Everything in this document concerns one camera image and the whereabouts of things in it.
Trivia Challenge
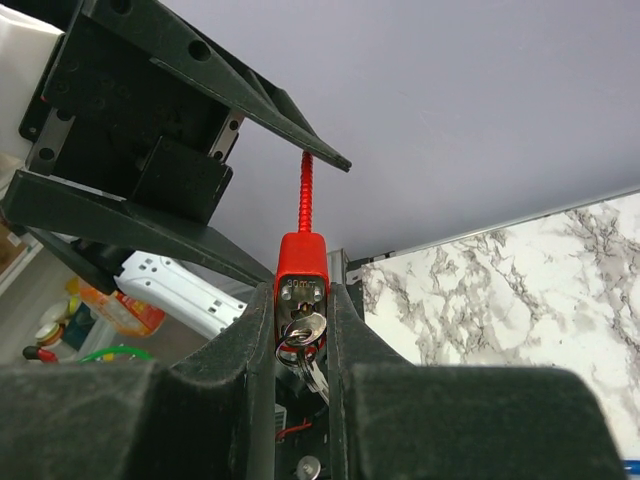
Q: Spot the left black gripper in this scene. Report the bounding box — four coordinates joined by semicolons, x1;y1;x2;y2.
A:
2;1;352;285

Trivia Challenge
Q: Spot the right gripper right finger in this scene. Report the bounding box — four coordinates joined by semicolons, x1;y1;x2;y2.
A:
326;284;625;479

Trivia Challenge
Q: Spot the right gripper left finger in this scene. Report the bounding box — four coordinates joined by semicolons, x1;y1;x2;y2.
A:
1;284;275;479

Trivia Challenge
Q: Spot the red cable lock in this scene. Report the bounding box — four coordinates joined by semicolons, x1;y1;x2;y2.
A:
274;152;330;344

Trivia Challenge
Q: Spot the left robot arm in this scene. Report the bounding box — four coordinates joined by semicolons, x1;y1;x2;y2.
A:
1;1;351;338

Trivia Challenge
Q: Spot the orange plastic bottle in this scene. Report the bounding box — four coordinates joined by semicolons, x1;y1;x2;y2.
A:
66;277;166;338

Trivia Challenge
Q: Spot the black mounting rail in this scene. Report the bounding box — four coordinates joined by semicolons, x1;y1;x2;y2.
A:
275;365;332;479

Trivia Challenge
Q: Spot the green cable lock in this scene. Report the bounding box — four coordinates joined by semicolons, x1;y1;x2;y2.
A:
76;345;154;363

